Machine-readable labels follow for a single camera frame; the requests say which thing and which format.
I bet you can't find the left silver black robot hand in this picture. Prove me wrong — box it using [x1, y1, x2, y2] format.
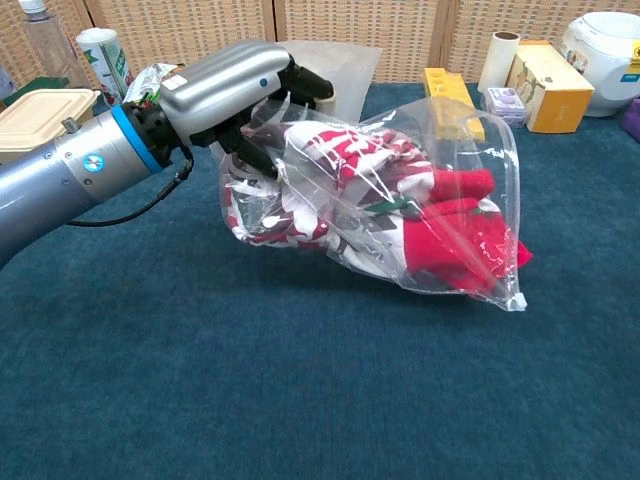
[127, 40, 335, 180]

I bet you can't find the clear plastic zip bag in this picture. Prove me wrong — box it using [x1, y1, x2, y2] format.
[219, 92, 529, 312]

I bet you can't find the red white patterned garment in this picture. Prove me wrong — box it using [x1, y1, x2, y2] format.
[224, 119, 534, 296]

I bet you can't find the green snack packet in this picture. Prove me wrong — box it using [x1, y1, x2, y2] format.
[122, 62, 187, 105]

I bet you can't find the frosted plastic packet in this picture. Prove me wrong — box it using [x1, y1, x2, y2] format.
[279, 40, 384, 126]

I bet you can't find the white green canister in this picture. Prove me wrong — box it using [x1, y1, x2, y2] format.
[75, 28, 135, 108]

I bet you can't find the woven folding screen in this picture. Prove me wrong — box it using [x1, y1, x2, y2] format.
[0, 0, 640, 89]

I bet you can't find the clear plastic water bottle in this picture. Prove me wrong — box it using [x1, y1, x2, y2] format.
[18, 0, 91, 91]

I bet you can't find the dark green box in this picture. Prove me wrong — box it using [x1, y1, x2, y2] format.
[2, 76, 71, 106]

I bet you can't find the beige lidded lunch box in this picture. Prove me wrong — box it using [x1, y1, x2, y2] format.
[0, 88, 101, 166]

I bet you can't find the yellow block with round holes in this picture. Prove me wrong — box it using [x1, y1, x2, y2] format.
[423, 67, 487, 141]

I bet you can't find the white paper roll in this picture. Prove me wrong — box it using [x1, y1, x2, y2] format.
[477, 31, 522, 95]

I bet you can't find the small lavender clear box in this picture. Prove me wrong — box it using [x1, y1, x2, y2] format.
[480, 86, 529, 130]

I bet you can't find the blue carpet table cover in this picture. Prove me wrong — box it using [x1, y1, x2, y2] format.
[0, 82, 640, 480]

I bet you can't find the cream and yellow carton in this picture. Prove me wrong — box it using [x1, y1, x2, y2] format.
[505, 39, 596, 134]

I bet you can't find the white rice cooker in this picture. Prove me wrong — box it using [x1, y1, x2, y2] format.
[558, 12, 640, 119]

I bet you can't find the dark purple box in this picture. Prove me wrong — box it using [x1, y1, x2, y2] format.
[621, 97, 640, 135]

